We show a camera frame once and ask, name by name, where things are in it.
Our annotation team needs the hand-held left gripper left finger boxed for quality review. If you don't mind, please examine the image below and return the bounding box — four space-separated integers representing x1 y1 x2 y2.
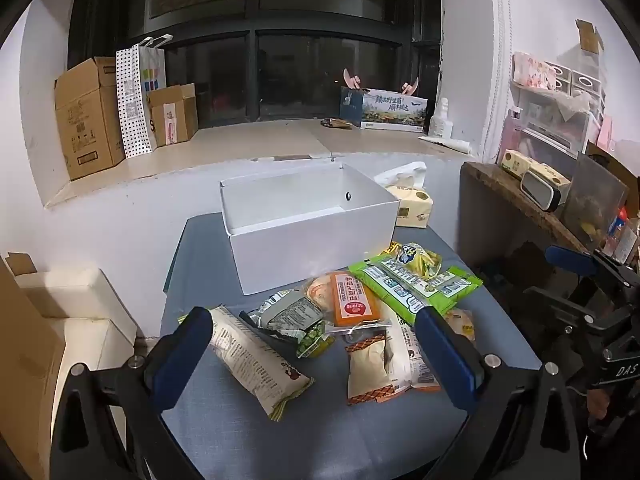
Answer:
50 306 216 480

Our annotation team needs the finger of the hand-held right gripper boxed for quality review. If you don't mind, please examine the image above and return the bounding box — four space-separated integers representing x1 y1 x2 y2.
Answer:
524 285 632 332
545 245 640 301

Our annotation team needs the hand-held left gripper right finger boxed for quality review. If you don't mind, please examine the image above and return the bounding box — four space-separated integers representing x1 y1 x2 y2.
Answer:
414 305 583 480

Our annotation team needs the white snack packet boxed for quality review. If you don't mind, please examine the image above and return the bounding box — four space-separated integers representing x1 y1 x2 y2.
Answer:
382 310 442 392

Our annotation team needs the pale yellow snack packet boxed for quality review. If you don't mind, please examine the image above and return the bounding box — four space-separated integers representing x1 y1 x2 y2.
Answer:
444 309 477 343

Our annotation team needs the long beige snack packet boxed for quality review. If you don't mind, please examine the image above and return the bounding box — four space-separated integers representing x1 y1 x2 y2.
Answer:
206 305 315 422

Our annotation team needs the large green packet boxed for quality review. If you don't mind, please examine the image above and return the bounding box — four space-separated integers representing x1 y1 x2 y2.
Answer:
349 252 484 327

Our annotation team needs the yellow green snack packet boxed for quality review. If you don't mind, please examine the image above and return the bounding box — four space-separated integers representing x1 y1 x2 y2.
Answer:
389 241 444 281

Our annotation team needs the orange snack packet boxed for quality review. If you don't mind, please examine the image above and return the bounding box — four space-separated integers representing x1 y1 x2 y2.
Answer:
327 271 382 329

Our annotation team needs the grey green snack packet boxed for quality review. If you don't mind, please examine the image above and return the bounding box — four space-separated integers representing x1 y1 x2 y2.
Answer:
248 290 327 342

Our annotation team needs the green pea snack packet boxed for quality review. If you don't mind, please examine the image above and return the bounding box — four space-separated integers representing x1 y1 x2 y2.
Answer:
297 324 337 359

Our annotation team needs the clear bun packet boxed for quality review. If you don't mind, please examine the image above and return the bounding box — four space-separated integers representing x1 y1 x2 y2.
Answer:
304 275 342 313

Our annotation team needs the white cardboard box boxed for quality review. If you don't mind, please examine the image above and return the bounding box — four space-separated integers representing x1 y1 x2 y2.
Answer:
219 162 401 296

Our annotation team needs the clear acrylic container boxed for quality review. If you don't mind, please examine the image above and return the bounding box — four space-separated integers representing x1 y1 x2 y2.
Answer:
559 152 630 255

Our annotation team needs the white grey desk clock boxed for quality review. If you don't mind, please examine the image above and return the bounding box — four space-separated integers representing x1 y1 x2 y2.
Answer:
519 172 562 214

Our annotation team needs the cork top side table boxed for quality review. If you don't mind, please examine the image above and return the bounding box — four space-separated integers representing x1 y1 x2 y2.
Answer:
459 160 592 273

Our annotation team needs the yellow carton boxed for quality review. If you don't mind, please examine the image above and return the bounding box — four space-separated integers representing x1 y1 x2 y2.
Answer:
501 149 572 192

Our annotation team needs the cream padded seat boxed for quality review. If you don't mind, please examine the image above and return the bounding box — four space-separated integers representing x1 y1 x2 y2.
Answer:
17 266 139 413

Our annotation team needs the white drawer organizer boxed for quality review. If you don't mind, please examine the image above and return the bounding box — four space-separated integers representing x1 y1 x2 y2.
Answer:
509 59 608 157

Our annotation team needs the brown cardboard sheet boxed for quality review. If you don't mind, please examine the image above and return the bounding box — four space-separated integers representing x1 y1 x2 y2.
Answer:
0 251 67 476

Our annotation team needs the yellow tissue pack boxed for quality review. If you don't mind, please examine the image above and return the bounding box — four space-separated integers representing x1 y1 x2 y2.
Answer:
374 162 434 229

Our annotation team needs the white tube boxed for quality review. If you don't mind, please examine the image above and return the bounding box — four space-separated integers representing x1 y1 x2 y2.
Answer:
418 134 472 154

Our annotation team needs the white plastic bottle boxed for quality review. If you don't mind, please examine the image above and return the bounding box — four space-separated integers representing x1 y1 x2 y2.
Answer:
430 97 454 139

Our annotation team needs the pink floral cloth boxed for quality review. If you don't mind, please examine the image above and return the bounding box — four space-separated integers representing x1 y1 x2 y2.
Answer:
512 51 557 92

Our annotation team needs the landscape print box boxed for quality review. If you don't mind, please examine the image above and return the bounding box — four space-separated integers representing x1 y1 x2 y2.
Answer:
360 88 429 132

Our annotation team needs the small open cardboard box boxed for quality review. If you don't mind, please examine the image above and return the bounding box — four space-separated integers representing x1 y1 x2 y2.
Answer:
148 83 200 149

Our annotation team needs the large cardboard box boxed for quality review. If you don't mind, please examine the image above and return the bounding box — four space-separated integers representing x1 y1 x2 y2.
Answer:
54 56 127 182

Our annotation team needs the polka dot paper bag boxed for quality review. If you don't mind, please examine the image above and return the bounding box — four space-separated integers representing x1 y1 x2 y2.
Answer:
115 34 174 159

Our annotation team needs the dark blue box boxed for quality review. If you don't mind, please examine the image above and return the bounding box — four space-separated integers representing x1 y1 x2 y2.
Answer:
339 85 369 128

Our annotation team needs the dark window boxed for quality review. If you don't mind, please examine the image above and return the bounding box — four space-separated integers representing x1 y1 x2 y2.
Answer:
67 0 444 129

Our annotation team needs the cardboard piece on wall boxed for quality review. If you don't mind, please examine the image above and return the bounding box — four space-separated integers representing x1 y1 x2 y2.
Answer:
575 19 605 54

